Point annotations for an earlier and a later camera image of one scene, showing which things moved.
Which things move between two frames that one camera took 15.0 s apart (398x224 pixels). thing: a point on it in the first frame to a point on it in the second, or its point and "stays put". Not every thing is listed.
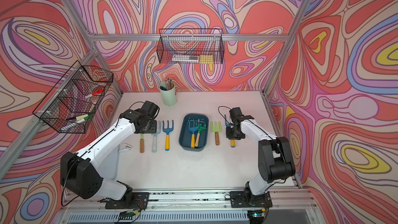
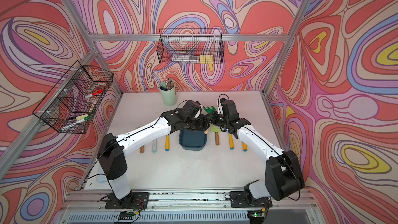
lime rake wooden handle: x=216 y=130 stays put
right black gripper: x=229 y=135 to x=212 y=118
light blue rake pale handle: x=154 y=143 stays put
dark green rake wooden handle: x=200 y=128 to x=208 y=111
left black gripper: x=154 y=128 to x=203 y=120
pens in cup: x=169 y=84 stays put
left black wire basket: x=72 y=104 stays put
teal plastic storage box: x=194 y=131 stays put
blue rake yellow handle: x=193 y=129 to x=244 y=147
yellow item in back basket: x=206 y=59 stays put
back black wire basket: x=192 y=45 stays put
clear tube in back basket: x=186 y=58 stays put
